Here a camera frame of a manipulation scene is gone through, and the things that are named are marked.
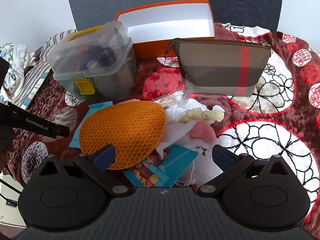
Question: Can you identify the red floral fleece blanket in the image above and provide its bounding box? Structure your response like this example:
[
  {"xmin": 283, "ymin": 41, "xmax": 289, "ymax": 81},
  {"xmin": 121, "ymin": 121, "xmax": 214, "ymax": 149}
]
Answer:
[{"xmin": 1, "ymin": 23, "xmax": 319, "ymax": 239}]

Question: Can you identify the plaid canvas zipper pouch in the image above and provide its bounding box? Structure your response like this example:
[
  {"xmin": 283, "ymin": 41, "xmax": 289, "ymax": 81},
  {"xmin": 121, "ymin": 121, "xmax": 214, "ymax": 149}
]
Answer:
[{"xmin": 166, "ymin": 38, "xmax": 271, "ymax": 97}]

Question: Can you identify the clear bag of swabs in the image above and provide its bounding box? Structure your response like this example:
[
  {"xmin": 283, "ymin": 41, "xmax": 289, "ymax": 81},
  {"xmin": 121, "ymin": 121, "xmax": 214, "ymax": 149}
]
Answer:
[{"xmin": 153, "ymin": 90, "xmax": 191, "ymax": 109}]

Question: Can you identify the orange cardboard box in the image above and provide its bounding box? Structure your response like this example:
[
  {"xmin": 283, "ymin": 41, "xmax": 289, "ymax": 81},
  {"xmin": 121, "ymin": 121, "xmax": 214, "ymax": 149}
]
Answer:
[{"xmin": 114, "ymin": 0, "xmax": 215, "ymax": 60}]

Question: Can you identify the twisted cream cloth roll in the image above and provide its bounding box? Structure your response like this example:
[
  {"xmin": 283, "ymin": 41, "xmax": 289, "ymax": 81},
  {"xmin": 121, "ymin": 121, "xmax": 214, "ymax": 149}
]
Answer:
[{"xmin": 178, "ymin": 108, "xmax": 225, "ymax": 123}]

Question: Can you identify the clear plastic storage container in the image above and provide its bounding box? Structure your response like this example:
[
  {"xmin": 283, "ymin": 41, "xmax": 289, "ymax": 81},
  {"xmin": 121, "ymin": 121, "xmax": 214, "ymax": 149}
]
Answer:
[{"xmin": 47, "ymin": 21, "xmax": 137, "ymax": 100}]

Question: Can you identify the blue floral white cloth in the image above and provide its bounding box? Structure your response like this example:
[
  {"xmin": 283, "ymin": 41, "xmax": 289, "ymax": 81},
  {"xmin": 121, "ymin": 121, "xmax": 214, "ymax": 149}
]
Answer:
[{"xmin": 1, "ymin": 43, "xmax": 36, "ymax": 103}]

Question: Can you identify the orange honeycomb silicone mat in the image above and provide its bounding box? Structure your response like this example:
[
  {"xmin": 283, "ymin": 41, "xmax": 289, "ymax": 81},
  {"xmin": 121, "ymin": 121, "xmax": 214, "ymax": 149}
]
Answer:
[{"xmin": 78, "ymin": 101, "xmax": 166, "ymax": 170}]

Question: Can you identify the teal cartoon mask packet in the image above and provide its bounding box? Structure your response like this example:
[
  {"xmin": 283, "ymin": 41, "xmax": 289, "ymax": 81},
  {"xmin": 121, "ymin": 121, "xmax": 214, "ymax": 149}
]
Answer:
[{"xmin": 68, "ymin": 101, "xmax": 199, "ymax": 188}]

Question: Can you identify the white plush bunny toy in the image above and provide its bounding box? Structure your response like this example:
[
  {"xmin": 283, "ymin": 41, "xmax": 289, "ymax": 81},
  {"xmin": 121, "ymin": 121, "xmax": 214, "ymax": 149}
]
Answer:
[{"xmin": 156, "ymin": 121, "xmax": 222, "ymax": 187}]

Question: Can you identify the striped fabric pile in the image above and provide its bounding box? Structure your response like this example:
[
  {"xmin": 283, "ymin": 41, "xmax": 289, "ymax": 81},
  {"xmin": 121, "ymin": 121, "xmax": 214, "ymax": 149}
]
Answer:
[{"xmin": 13, "ymin": 29, "xmax": 77, "ymax": 109}]

